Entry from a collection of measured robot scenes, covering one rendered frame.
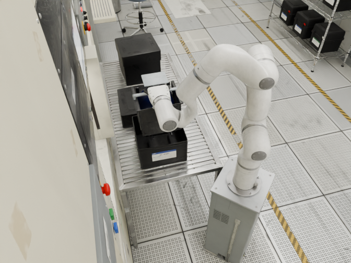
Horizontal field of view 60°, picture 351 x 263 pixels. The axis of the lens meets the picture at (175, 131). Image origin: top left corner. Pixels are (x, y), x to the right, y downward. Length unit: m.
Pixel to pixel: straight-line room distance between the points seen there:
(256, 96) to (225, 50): 0.24
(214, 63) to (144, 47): 1.22
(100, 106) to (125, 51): 0.72
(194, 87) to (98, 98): 0.61
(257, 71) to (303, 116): 2.35
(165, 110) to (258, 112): 0.39
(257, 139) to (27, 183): 1.15
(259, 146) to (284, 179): 1.45
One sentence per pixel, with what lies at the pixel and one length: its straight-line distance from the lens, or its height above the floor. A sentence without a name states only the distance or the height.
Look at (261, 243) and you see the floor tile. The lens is 2.44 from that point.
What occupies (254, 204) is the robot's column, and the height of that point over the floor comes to 0.76.
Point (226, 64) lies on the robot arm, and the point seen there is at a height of 1.54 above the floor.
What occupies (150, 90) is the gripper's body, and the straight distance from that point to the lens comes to 1.45.
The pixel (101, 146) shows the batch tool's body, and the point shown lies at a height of 0.87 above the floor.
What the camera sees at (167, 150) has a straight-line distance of 1.69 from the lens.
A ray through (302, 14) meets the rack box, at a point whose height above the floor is 0.44.
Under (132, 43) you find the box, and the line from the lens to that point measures 2.37.
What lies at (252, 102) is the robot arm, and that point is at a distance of 1.27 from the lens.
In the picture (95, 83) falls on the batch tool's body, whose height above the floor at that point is 1.26.
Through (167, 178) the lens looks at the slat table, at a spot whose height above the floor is 0.76.
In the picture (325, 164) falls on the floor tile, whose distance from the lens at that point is 3.04.
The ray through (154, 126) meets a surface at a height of 1.06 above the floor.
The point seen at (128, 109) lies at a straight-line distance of 1.99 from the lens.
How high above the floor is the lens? 2.16
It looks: 46 degrees down
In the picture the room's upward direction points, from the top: 1 degrees counter-clockwise
